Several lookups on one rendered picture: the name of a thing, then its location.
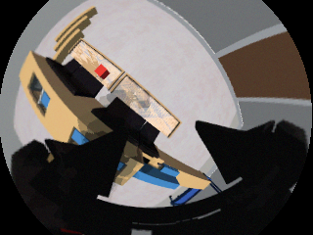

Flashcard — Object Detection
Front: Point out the tan flat bar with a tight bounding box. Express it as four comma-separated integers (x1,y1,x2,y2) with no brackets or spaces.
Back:
54,16,90,52

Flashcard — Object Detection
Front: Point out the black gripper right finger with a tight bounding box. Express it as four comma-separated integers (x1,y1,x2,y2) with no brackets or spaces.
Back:
195,120,275,184

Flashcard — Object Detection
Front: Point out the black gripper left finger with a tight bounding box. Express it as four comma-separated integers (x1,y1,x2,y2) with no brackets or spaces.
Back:
44,125,129,197

